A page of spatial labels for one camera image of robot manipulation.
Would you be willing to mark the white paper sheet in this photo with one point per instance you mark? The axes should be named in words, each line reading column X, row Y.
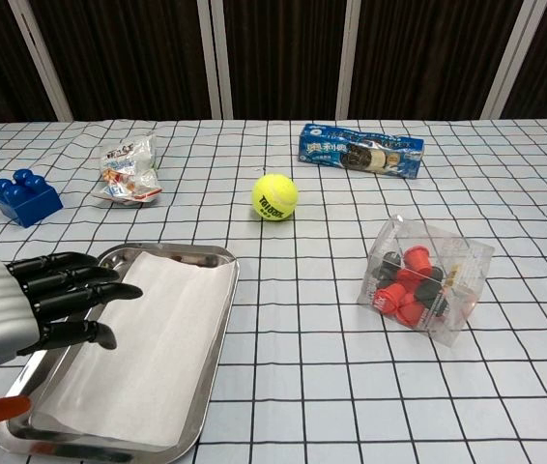
column 157, row 338

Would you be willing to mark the stainless steel rectangular tray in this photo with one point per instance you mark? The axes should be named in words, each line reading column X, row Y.
column 191, row 253

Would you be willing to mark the blue toy building block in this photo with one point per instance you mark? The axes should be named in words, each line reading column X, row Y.
column 27, row 198

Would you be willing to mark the crumpled white snack wrapper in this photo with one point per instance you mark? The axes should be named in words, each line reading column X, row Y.
column 128, row 169

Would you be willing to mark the yellow tennis ball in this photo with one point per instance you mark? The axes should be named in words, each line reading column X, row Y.
column 274, row 196

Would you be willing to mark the white black checkered tablecloth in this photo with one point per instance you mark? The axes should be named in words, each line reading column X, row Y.
column 302, row 386

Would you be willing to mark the red coffee capsule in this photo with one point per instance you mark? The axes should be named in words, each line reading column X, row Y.
column 417, row 258
column 389, row 298
column 411, row 314

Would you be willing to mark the black coffee capsule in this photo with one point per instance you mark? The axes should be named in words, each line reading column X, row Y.
column 426, row 291
column 389, row 262

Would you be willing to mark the blue Oreo cookie box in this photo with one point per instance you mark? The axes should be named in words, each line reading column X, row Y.
column 360, row 152

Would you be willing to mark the clear plastic box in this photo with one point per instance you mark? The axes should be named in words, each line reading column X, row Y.
column 462, row 270

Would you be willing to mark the white partition frame post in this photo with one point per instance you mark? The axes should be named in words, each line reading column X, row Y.
column 348, row 58
column 41, row 60
column 512, row 58
column 215, row 58

